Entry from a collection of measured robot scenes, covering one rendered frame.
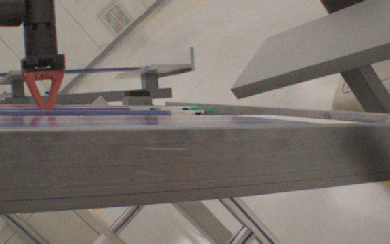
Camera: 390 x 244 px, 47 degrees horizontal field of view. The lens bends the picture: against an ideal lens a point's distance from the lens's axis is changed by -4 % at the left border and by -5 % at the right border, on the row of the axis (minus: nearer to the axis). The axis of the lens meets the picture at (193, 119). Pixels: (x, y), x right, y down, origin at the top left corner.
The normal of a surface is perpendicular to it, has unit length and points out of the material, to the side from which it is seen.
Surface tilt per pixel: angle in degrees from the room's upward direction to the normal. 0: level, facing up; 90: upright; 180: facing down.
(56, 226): 90
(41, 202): 90
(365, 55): 90
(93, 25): 90
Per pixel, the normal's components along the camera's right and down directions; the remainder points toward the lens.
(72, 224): 0.43, 0.06
